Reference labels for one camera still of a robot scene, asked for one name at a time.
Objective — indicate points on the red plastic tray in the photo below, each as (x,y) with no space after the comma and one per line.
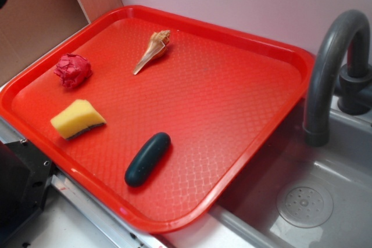
(218,93)

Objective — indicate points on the dark green plastic pickle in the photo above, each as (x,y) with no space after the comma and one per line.
(145,161)

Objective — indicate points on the yellow sponge with grey pad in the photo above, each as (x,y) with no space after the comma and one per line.
(79,117)

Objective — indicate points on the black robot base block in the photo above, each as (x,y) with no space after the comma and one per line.
(26,174)

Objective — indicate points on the tan spiral seashell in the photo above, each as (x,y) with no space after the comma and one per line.
(157,46)

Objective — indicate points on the brown cardboard panel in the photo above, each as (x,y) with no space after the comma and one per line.
(31,28)

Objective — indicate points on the grey plastic sink basin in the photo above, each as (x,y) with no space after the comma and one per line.
(293,195)

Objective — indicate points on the grey curved toy faucet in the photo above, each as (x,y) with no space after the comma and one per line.
(341,69)

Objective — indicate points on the crumpled red paper ball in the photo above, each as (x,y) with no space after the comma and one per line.
(72,70)

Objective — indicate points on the silver aluminium rail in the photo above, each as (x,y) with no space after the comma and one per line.
(73,218)

